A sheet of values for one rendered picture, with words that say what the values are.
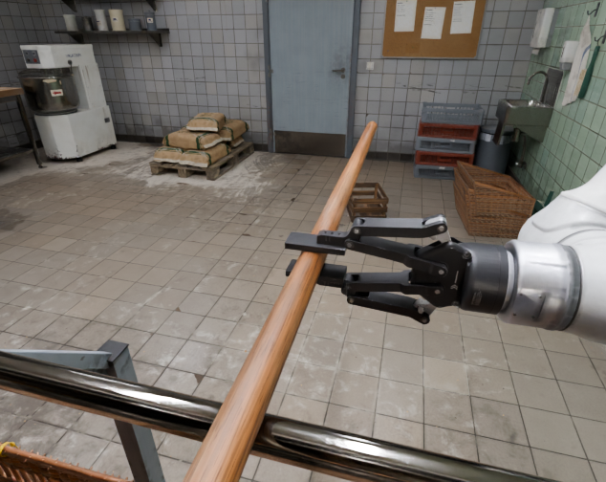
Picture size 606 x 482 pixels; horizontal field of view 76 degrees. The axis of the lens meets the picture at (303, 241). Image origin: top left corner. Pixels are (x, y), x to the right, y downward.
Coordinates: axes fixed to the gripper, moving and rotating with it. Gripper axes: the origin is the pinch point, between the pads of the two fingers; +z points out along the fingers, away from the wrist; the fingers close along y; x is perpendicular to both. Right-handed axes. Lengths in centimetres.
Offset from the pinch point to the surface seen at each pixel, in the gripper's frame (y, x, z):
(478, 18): -37, 460, -74
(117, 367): 25.8, -0.3, 33.5
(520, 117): 40, 343, -107
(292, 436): 1.6, -22.0, -3.1
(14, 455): 47, -7, 56
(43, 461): 46, -8, 49
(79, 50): -6, 410, 383
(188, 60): 8, 468, 270
